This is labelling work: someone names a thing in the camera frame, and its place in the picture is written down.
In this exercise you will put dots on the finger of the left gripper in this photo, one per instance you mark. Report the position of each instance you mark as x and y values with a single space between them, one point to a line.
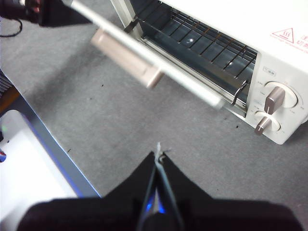
62 15

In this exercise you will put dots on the large beige oven knob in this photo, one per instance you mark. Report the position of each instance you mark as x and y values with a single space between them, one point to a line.
275 97

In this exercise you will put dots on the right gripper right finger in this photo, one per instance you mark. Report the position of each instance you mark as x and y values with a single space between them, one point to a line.
228 216

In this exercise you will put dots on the small beige oven knob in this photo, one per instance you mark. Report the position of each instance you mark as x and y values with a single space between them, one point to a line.
263 125

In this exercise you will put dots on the cream Toshiba toaster oven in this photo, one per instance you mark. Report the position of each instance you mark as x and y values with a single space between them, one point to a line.
240 19

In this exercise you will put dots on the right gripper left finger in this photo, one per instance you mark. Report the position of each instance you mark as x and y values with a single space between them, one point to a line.
96 216

